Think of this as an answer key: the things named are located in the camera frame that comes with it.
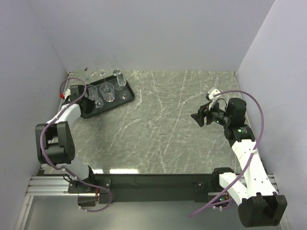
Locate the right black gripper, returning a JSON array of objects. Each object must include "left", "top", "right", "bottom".
[{"left": 190, "top": 99, "right": 232, "bottom": 127}]

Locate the tiny clear shot glass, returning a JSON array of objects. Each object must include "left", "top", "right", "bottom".
[{"left": 95, "top": 100, "right": 104, "bottom": 108}]

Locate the clear ribbed tumbler glass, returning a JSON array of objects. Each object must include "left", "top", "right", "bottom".
[{"left": 87, "top": 85, "right": 98, "bottom": 99}]

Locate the clear faceted small glass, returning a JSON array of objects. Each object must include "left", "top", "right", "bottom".
[{"left": 99, "top": 82, "right": 115, "bottom": 103}]

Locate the clear stemmed wine glass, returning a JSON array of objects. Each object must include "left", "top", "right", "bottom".
[{"left": 76, "top": 62, "right": 91, "bottom": 84}]

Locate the tall clear cylinder glass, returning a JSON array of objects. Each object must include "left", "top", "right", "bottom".
[{"left": 113, "top": 69, "right": 129, "bottom": 100}]

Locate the round clear stemless glass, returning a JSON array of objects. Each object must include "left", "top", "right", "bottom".
[{"left": 110, "top": 55, "right": 122, "bottom": 74}]

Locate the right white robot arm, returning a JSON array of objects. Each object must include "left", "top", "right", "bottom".
[{"left": 191, "top": 98, "right": 287, "bottom": 228}]

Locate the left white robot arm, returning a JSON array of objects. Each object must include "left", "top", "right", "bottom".
[{"left": 35, "top": 85, "right": 96, "bottom": 193}]

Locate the black plastic tray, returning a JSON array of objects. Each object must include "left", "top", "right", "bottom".
[{"left": 81, "top": 75, "right": 135, "bottom": 119}]

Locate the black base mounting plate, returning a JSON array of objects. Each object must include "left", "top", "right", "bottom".
[{"left": 68, "top": 174, "right": 222, "bottom": 206}]

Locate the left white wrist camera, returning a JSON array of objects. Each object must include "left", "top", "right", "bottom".
[{"left": 59, "top": 89, "right": 71, "bottom": 100}]

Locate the aluminium frame rail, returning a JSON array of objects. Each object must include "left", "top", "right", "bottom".
[{"left": 26, "top": 174, "right": 72, "bottom": 196}]

